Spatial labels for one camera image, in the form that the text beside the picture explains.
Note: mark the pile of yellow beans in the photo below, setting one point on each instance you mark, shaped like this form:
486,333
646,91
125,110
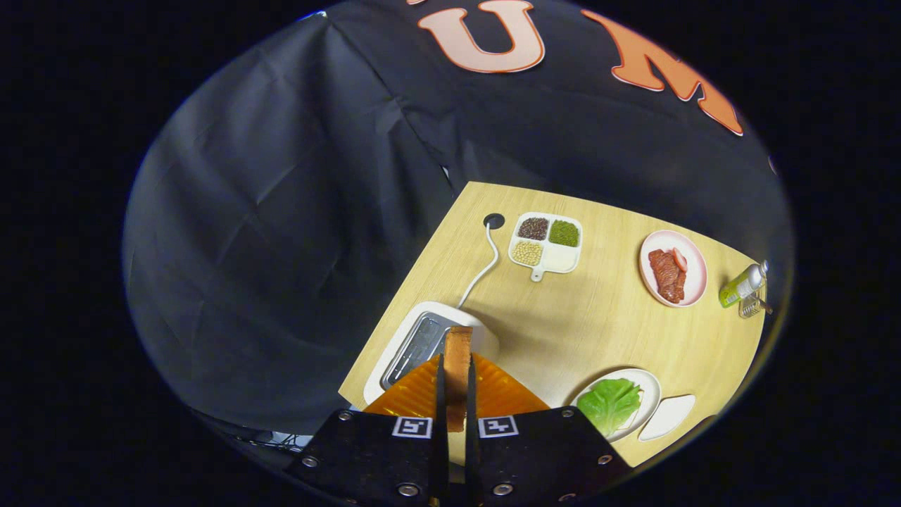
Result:
527,253

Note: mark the green label bottle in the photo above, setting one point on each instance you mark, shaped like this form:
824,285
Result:
739,287

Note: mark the white divided tray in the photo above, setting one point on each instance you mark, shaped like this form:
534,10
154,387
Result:
559,259

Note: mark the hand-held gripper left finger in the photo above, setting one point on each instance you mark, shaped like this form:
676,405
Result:
440,401

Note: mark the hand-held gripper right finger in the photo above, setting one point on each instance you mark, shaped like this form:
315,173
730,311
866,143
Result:
471,401

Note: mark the pile of brown beans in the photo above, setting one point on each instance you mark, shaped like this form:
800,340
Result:
533,228

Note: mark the white bread slice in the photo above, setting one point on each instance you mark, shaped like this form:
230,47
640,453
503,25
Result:
457,359

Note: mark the red sausage slice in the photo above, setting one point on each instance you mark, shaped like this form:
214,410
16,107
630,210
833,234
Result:
680,259

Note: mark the pile of green beans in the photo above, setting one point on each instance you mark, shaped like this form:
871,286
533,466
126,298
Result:
564,233

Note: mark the pink plate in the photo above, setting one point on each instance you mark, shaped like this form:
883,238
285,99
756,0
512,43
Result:
697,274

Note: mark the white toaster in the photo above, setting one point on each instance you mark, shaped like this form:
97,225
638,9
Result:
486,341

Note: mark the small white dish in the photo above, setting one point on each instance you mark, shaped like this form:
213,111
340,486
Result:
669,415

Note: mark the brown meat piece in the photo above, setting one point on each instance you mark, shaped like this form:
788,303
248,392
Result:
665,278

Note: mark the large white round plate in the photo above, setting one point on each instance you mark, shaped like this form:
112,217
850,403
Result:
651,394

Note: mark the green lettuce leaf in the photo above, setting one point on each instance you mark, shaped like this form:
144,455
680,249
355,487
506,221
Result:
609,405

